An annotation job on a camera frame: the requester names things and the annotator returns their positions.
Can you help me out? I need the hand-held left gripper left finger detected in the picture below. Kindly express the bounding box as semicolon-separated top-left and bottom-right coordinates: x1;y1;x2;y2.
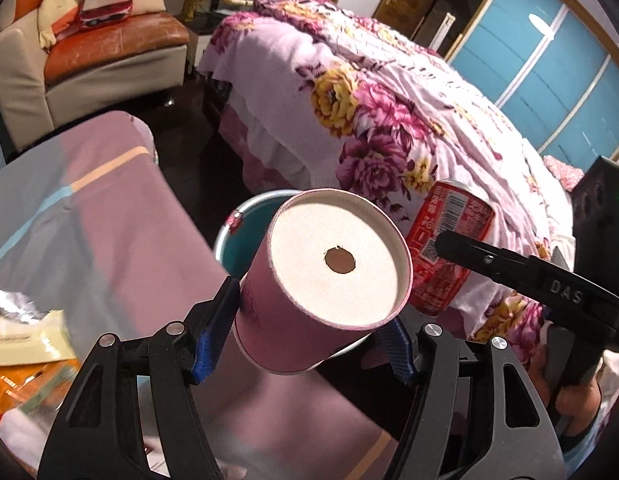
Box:
37;276;243;480

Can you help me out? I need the person's right hand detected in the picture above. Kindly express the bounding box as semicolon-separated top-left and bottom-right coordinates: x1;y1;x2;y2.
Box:
549;362;606;436

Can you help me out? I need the black side table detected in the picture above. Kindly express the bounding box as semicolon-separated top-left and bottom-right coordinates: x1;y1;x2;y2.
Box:
186;0;255;75

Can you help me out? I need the blue door wardrobe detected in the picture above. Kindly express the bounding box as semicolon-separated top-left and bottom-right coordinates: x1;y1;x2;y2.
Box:
447;0;619;171

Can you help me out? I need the teal trash bin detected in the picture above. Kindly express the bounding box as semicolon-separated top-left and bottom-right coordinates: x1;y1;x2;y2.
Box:
213;189;380;361

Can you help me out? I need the orange snack packet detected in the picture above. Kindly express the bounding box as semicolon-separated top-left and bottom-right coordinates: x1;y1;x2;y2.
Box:
0;359;81;428

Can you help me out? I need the beige and brown armchair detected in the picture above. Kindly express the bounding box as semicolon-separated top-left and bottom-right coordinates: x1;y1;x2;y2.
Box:
0;0;190;151

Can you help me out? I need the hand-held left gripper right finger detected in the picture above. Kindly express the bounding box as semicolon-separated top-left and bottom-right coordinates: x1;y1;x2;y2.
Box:
377;307;567;480

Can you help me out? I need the silver foil wrapper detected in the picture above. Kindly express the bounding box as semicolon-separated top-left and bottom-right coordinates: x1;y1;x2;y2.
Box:
0;287;55;322

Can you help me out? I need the person's blue clothing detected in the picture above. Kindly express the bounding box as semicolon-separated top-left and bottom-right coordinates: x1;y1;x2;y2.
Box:
559;402;607;468

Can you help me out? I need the black box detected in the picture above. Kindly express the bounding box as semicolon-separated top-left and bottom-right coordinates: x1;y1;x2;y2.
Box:
413;0;466;52

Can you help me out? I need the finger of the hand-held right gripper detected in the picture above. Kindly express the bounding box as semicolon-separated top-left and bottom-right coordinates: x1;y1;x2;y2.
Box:
433;230;543;293

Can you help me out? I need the pink patterned pillow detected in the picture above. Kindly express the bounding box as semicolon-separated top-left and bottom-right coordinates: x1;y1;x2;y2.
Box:
543;154;586;192

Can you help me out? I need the pink paper cup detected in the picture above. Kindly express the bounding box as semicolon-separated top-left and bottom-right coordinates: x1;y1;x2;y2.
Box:
233;187;414;376

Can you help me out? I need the red soda can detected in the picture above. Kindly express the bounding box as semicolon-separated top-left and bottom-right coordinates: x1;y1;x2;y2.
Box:
405;179;496;317

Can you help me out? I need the pink floral blanket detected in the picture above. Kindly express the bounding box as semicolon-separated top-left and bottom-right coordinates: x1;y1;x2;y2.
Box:
197;0;590;361

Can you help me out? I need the pale yellow wrapper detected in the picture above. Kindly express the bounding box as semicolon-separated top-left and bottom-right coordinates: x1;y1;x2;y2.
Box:
0;309;79;367

